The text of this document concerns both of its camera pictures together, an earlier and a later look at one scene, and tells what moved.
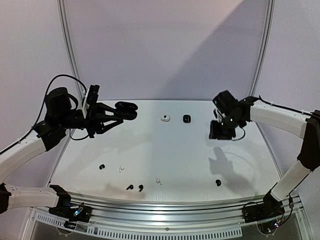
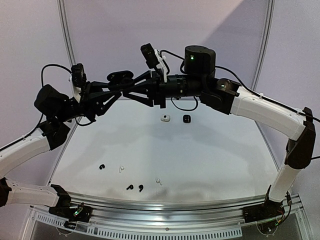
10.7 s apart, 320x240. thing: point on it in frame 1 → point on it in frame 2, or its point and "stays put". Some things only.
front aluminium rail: [140, 215] stays put
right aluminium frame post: [262, 55] stays put
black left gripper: [94, 118] → [92, 98]
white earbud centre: [158, 181] stays put
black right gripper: [220, 133] → [158, 90]
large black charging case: [126, 110] → [122, 80]
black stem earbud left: [131, 186] stays put
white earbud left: [121, 168] stays put
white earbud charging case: [165, 118] stays put
